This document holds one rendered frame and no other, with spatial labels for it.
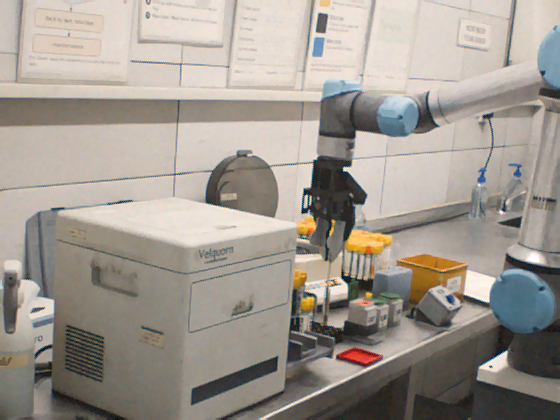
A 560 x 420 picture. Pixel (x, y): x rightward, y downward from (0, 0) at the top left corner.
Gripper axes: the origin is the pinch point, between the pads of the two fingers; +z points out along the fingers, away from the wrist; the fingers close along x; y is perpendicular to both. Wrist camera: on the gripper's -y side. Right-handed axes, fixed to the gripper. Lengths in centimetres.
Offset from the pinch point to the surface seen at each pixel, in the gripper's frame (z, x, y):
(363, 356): 17.3, 12.8, 5.2
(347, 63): -38, -49, -81
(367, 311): 10.9, 8.0, -3.4
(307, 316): 9.6, 3.9, 13.1
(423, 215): 15, -48, -144
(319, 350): 13.5, 10.5, 18.6
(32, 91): -28, -48, 37
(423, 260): 9, -3, -52
